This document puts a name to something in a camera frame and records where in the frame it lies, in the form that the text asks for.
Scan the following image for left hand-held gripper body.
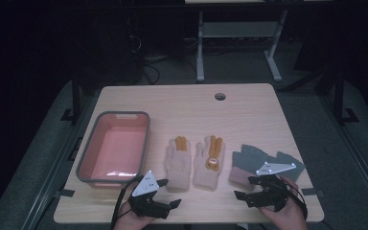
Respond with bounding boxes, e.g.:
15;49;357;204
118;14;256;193
127;170;171;220

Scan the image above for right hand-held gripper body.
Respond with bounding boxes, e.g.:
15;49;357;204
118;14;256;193
248;161;297;213

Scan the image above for cream glove with orange fingers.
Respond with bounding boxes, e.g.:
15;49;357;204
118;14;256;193
164;135;193;194

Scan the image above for grey glove with pink cuff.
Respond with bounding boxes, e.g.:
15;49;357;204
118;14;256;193
266;150;307;183
229;144;271;187

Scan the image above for pink basin with grey rim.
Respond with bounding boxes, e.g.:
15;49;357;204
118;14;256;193
76;110;151;189

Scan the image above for person's left hand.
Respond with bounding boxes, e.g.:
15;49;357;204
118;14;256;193
112;200;157;230

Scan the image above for person's right hand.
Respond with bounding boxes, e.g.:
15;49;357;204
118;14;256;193
258;176;309;230

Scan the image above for cream glove with bear face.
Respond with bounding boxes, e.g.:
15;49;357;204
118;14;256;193
193;135;226;190

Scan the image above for black metal stand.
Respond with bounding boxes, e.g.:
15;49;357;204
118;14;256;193
328;68;360;127
59;72;81;125

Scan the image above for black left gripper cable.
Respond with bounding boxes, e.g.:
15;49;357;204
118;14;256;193
109;175;145;230

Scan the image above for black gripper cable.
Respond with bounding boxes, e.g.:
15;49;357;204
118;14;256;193
109;175;145;230
281;178;309;222

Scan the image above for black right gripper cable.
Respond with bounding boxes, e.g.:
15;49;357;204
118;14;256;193
281;178;309;222

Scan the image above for black table edge strap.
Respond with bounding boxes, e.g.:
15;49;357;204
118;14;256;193
301;188;326;197
55;188;77;198

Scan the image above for black floor cables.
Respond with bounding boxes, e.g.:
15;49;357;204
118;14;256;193
139;55;171;86

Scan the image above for white metal desk frame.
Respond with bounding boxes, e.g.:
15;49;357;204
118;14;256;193
195;9;289;82

